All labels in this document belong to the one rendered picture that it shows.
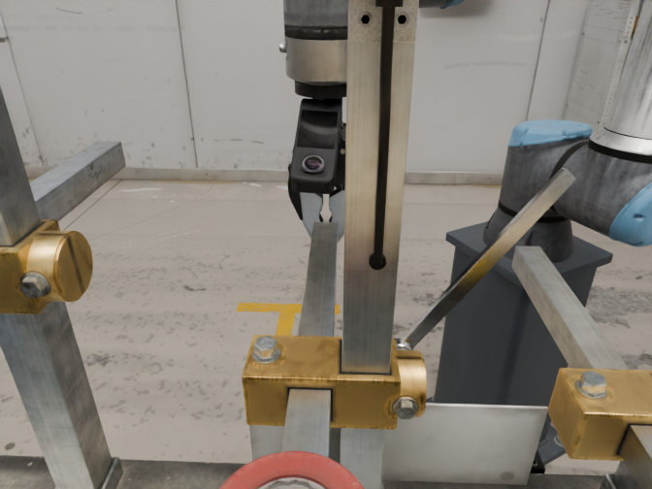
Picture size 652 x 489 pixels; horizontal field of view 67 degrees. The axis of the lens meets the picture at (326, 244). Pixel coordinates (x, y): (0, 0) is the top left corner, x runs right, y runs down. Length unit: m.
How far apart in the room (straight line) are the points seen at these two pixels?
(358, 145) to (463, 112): 2.83
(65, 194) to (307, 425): 0.31
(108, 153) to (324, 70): 0.25
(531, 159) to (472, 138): 2.11
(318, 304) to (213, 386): 1.22
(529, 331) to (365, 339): 0.84
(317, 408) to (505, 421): 0.19
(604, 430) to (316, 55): 0.41
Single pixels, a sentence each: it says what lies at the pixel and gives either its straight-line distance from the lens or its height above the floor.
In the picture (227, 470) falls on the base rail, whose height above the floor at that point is 0.70.
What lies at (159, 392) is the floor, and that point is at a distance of 1.68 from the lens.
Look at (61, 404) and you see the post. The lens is 0.46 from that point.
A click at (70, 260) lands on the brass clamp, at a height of 0.95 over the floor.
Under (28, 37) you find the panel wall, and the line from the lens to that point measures 3.48.
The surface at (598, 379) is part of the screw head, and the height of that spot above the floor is 0.86.
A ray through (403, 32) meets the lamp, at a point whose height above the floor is 1.10.
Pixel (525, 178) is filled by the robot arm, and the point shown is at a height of 0.78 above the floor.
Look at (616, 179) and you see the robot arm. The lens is 0.96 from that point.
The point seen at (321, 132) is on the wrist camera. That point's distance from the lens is 0.54.
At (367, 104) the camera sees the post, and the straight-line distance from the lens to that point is 0.28.
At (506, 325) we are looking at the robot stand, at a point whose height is 0.47.
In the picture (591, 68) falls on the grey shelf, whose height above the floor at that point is 0.73.
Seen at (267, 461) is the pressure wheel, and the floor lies 0.91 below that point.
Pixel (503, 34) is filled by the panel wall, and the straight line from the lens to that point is 3.09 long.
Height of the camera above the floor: 1.12
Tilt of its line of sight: 28 degrees down
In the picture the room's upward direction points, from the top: straight up
